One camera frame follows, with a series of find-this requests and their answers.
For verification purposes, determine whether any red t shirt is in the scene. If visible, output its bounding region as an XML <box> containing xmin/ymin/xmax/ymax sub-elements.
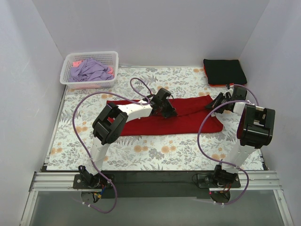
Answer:
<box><xmin>121</xmin><ymin>95</ymin><xmax>213</xmax><ymax>136</ymax></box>

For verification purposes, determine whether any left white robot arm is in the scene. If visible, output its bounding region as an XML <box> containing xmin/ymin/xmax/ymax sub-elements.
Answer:
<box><xmin>79</xmin><ymin>88</ymin><xmax>177</xmax><ymax>188</ymax></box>

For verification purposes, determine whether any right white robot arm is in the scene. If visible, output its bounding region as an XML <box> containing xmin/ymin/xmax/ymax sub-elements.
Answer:
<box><xmin>205</xmin><ymin>84</ymin><xmax>276</xmax><ymax>187</ymax></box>

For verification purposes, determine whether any folded black t shirt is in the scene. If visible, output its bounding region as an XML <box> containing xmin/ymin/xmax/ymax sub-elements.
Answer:
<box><xmin>203</xmin><ymin>59</ymin><xmax>247</xmax><ymax>87</ymax></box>

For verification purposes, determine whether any purple t shirt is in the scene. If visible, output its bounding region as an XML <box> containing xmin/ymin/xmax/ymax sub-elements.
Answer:
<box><xmin>68</xmin><ymin>58</ymin><xmax>114</xmax><ymax>82</ymax></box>

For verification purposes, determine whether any white plastic laundry basket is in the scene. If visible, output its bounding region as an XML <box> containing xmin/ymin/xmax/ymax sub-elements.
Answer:
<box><xmin>60</xmin><ymin>51</ymin><xmax>119</xmax><ymax>89</ymax></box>

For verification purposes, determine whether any pink t shirt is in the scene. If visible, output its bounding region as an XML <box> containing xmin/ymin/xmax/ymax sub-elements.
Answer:
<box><xmin>72</xmin><ymin>60</ymin><xmax>83</xmax><ymax>67</ymax></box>

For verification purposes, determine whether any floral patterned table mat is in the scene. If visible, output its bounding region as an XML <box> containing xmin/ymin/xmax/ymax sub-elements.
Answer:
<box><xmin>47</xmin><ymin>67</ymin><xmax>239</xmax><ymax>170</ymax></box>

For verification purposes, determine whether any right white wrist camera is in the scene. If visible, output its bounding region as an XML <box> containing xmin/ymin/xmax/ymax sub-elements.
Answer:
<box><xmin>224</xmin><ymin>84</ymin><xmax>234</xmax><ymax>97</ymax></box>

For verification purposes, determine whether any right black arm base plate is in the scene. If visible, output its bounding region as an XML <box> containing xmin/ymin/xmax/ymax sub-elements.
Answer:
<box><xmin>191</xmin><ymin>173</ymin><xmax>241</xmax><ymax>203</ymax></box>

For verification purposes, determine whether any aluminium frame rail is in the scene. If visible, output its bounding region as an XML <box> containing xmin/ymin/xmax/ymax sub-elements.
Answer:
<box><xmin>29</xmin><ymin>171</ymin><xmax>283</xmax><ymax>192</ymax></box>

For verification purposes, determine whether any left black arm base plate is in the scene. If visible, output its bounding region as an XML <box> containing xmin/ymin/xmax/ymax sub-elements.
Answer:
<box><xmin>72</xmin><ymin>174</ymin><xmax>113</xmax><ymax>189</ymax></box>

